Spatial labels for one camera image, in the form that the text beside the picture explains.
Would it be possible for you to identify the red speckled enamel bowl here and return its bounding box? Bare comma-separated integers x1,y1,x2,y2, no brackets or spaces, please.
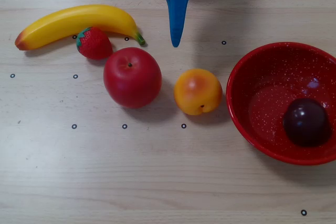
226,41,336,166

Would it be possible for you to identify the orange toy peach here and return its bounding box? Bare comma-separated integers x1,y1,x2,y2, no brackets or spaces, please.
173,68,223,116

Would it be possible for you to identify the yellow toy banana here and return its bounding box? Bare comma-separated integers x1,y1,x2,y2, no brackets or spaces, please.
14,4,146,51

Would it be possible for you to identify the red toy strawberry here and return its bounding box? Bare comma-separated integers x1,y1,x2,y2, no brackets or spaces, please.
76,26,114,61

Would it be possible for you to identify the red toy apple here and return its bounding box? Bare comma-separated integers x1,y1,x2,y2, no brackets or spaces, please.
103,47,163,109

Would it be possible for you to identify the dark purple toy plum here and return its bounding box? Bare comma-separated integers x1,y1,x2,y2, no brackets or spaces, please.
282,98,332,148

